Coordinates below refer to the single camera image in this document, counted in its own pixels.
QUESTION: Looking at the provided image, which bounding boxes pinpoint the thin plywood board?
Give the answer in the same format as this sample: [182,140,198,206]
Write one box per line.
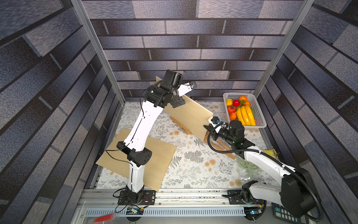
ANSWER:
[155,76,214,141]
[96,128,177,191]

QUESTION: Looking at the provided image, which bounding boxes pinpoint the small wooden easel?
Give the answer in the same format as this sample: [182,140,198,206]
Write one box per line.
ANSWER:
[170,116,191,135]

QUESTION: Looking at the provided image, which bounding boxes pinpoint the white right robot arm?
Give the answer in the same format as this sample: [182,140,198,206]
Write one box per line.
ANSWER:
[205,116,324,222]

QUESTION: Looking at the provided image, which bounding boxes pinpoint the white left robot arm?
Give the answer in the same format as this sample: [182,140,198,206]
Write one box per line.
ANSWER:
[105,70,196,205]

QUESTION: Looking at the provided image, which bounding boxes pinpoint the small orange toy tangerine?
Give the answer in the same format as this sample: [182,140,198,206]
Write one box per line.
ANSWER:
[229,112,237,120]

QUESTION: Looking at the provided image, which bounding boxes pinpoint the yellow toy bananas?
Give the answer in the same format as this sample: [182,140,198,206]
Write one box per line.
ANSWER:
[236,105,256,126]

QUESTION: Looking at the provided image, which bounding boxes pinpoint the red toy tomato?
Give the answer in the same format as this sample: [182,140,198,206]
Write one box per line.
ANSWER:
[227,105,236,115]

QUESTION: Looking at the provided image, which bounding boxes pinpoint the red toy apple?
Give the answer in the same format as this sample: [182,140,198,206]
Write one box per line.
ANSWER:
[232,99,241,107]

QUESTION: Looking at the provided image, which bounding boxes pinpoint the yellow toy lemon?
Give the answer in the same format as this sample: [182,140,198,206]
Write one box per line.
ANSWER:
[226,99,233,106]

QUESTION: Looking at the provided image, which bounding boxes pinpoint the white plastic fruit basket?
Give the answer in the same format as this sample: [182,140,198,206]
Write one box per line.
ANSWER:
[223,92,267,129]

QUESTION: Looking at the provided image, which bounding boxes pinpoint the yellow snack bag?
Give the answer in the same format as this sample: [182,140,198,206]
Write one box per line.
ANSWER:
[263,147,279,160]

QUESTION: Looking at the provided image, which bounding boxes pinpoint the black calculator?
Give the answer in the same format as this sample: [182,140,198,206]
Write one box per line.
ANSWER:
[272,203,302,224]

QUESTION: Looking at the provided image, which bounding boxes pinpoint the red object bottom left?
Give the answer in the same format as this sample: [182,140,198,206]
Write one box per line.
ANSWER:
[93,214,115,224]

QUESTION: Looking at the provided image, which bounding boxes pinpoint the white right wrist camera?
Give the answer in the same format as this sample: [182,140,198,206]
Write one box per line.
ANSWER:
[208,116,224,127]

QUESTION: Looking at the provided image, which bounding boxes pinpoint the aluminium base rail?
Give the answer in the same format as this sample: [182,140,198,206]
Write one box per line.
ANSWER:
[72,189,274,224]

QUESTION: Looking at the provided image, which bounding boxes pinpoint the aluminium corner post left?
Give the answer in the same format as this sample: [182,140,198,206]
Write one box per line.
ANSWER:
[71,0,125,106]

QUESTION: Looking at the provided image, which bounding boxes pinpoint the aluminium corner post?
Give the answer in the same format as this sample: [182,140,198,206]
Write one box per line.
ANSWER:
[71,0,125,106]
[254,0,314,98]

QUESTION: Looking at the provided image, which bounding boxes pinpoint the aluminium corner post right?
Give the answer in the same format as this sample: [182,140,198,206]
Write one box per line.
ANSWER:
[254,0,314,98]

